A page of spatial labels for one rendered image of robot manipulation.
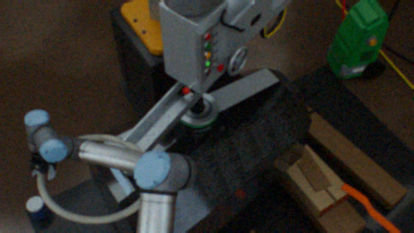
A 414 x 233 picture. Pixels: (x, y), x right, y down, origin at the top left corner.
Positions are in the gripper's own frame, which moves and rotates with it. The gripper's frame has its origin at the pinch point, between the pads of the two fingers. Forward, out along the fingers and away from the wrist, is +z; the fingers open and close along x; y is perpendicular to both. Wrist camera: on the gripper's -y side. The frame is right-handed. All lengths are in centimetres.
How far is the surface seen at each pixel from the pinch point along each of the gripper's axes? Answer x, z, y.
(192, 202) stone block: 65, 22, -19
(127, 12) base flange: 1, -5, -133
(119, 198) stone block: 30.4, 19.6, -10.1
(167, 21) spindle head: 40, -61, -42
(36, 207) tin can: -28, 82, -37
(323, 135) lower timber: 141, 52, -120
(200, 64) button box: 57, -49, -35
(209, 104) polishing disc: 63, -4, -62
